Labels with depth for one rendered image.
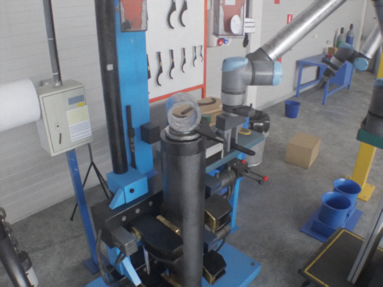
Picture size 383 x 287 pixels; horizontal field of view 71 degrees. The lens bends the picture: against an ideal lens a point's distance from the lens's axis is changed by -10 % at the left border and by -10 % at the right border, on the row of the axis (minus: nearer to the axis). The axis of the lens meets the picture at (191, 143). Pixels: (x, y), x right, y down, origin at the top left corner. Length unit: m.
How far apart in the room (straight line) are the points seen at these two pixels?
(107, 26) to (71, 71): 1.83
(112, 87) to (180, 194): 0.60
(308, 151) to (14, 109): 3.40
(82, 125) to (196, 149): 0.91
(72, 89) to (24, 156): 1.47
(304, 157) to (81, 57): 2.98
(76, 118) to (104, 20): 0.77
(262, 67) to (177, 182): 0.64
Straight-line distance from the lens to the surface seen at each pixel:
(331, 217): 3.00
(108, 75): 1.44
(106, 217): 1.53
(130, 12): 1.19
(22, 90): 1.80
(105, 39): 1.41
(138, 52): 1.59
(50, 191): 3.50
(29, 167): 3.29
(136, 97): 1.63
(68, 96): 1.90
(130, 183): 1.56
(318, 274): 2.36
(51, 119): 1.89
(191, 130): 1.32
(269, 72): 1.09
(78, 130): 1.98
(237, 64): 1.04
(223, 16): 1.23
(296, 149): 4.12
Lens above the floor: 2.05
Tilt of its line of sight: 27 degrees down
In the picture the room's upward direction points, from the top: straight up
